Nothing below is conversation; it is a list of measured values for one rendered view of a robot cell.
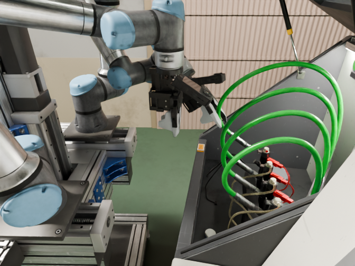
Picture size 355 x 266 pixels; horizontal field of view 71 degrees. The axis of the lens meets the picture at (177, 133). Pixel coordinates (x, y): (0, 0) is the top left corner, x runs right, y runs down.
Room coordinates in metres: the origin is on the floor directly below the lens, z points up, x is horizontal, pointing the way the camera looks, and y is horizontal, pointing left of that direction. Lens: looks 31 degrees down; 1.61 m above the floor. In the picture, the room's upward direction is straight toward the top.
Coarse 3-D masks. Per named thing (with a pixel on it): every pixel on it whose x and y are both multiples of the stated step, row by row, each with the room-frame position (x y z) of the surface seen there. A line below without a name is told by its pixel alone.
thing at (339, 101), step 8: (272, 64) 0.71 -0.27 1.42; (280, 64) 0.70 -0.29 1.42; (288, 64) 0.70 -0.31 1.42; (296, 64) 0.69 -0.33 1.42; (304, 64) 0.69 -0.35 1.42; (312, 64) 0.69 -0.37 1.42; (256, 72) 0.71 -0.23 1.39; (320, 72) 0.68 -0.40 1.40; (328, 72) 0.68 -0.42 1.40; (240, 80) 0.72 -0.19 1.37; (232, 88) 0.72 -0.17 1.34; (336, 88) 0.67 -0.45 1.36; (224, 96) 0.73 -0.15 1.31; (336, 96) 0.67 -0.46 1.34; (216, 112) 0.74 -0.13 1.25
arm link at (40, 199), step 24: (0, 120) 0.42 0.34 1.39; (0, 144) 0.39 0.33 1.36; (0, 168) 0.37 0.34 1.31; (24, 168) 0.40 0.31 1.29; (48, 168) 0.47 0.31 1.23; (0, 192) 0.36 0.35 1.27; (24, 192) 0.36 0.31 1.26; (48, 192) 0.38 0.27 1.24; (24, 216) 0.36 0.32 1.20; (48, 216) 0.38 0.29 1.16
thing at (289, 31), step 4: (280, 0) 1.01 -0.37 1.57; (284, 0) 1.01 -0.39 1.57; (280, 4) 1.02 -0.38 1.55; (284, 4) 1.01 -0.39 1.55; (284, 8) 1.01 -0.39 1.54; (284, 12) 1.01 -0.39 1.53; (284, 16) 1.01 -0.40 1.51; (288, 16) 1.01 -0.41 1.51; (284, 20) 1.01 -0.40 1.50; (288, 20) 1.00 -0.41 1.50; (288, 24) 1.00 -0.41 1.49; (288, 28) 1.00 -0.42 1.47; (288, 32) 1.00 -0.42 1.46; (292, 32) 1.00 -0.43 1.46; (292, 36) 1.00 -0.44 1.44; (292, 40) 1.00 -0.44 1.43; (292, 44) 1.00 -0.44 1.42; (296, 56) 0.99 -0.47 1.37; (296, 60) 0.99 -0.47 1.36; (300, 68) 0.98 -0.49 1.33; (300, 72) 0.98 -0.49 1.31; (304, 72) 0.98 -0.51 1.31; (300, 76) 0.98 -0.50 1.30
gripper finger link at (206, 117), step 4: (204, 108) 0.73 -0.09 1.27; (212, 108) 0.72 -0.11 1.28; (204, 112) 0.72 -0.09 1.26; (204, 116) 0.72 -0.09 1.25; (208, 116) 0.71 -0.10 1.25; (212, 116) 0.70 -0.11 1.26; (216, 116) 0.70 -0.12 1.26; (200, 120) 0.72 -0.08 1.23; (204, 120) 0.71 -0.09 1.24; (208, 120) 0.70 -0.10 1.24; (212, 120) 0.70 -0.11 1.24; (216, 120) 0.69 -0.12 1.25; (220, 120) 0.70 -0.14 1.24; (220, 124) 0.69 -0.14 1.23
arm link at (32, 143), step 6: (18, 138) 0.56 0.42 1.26; (24, 138) 0.56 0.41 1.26; (30, 138) 0.55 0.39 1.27; (36, 138) 0.55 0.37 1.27; (24, 144) 0.52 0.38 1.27; (30, 144) 0.52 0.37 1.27; (36, 144) 0.53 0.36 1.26; (42, 144) 0.55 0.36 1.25; (30, 150) 0.51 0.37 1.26; (36, 150) 0.52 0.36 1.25; (42, 150) 0.54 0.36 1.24; (42, 156) 0.52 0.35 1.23; (48, 162) 0.51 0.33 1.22
